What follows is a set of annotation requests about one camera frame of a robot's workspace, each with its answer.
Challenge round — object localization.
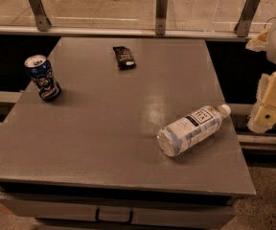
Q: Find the blue pepsi can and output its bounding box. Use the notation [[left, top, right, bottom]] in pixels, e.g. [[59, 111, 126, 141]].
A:
[[24, 55, 61, 102]]

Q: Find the black rxbar chocolate bar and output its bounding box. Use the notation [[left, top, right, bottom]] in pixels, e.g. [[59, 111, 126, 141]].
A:
[[113, 46, 136, 70]]

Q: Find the clear plastic water bottle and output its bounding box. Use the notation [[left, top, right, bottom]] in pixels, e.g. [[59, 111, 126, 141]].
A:
[[157, 104, 231, 157]]

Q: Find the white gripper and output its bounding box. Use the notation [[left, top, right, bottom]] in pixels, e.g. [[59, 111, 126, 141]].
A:
[[245, 19, 276, 133]]

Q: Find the left metal bracket post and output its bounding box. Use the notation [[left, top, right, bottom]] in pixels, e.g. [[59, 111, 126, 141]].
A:
[[28, 0, 51, 32]]

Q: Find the metal window rail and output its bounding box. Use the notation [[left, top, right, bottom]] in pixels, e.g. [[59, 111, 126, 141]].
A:
[[0, 25, 258, 41]]

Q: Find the middle metal bracket post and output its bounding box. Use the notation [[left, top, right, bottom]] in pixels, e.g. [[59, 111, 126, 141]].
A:
[[155, 0, 168, 35]]

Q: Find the grey drawer with handle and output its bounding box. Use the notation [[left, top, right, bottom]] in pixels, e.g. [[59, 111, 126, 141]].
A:
[[0, 192, 235, 230]]

